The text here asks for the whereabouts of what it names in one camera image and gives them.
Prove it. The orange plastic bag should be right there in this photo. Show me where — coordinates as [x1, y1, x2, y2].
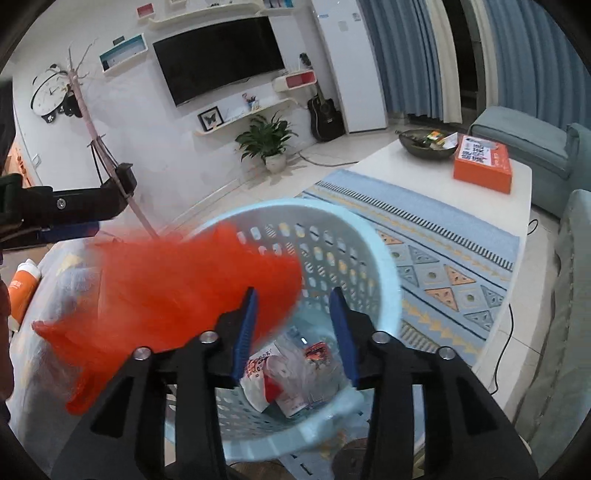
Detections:
[32, 222, 303, 416]

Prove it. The teal edged box shelf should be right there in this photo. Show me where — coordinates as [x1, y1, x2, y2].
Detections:
[99, 33, 148, 73]

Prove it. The potted green plant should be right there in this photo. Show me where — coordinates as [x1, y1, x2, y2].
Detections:
[235, 115, 298, 174]

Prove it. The long curved white shelf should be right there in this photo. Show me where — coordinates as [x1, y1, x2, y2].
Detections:
[148, 0, 262, 26]

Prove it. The teal armchair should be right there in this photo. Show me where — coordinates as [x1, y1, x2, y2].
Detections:
[468, 106, 591, 217]

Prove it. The orange cardboard box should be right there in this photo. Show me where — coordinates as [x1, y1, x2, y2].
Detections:
[452, 134, 514, 195]

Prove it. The panda wall clock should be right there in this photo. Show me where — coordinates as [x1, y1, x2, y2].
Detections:
[30, 65, 77, 124]

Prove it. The blue curtain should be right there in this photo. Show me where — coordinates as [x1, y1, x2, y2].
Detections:
[480, 0, 591, 134]
[358, 0, 455, 123]

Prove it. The teal sofa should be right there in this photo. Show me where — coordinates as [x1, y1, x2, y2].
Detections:
[517, 189, 591, 462]

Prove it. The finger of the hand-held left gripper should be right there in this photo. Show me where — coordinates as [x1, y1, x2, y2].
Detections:
[21, 162, 137, 241]

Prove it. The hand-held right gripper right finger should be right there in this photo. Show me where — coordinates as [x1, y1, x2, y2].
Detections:
[329, 286, 539, 480]

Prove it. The framed butterfly picture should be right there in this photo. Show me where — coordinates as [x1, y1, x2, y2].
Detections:
[198, 106, 225, 132]

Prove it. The black flat television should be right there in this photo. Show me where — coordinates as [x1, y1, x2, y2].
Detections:
[152, 16, 286, 108]

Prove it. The clear plastic bottle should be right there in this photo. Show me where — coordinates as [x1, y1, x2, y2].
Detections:
[272, 342, 324, 402]

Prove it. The short curved white shelf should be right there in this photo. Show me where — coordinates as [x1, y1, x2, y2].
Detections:
[194, 97, 298, 137]

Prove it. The cream curtain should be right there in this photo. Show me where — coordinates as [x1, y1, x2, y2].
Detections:
[429, 0, 490, 125]

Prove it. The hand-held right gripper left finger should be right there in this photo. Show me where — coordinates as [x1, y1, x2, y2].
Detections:
[51, 287, 260, 480]

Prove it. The white standing air conditioner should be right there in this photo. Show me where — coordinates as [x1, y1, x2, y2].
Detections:
[309, 0, 389, 134]

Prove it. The white coffee table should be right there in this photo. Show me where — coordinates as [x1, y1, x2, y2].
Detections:
[355, 134, 534, 393]

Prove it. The red white wall box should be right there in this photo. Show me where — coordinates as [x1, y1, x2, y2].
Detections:
[272, 71, 317, 92]

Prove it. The orange white bottle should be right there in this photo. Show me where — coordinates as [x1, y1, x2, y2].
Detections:
[7, 259, 43, 333]

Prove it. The black acoustic guitar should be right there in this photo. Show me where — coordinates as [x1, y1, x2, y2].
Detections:
[299, 53, 346, 142]

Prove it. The white red plastic packet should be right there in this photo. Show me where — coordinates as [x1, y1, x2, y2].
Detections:
[242, 346, 287, 411]

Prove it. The pink coat rack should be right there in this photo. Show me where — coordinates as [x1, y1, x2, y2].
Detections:
[67, 39, 160, 241]

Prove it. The black floor cable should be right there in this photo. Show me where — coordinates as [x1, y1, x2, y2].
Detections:
[295, 148, 361, 168]

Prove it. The light blue perforated basket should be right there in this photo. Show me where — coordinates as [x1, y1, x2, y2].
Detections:
[166, 198, 404, 462]

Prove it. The dark bowl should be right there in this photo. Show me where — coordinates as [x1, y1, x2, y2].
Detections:
[398, 129, 458, 161]

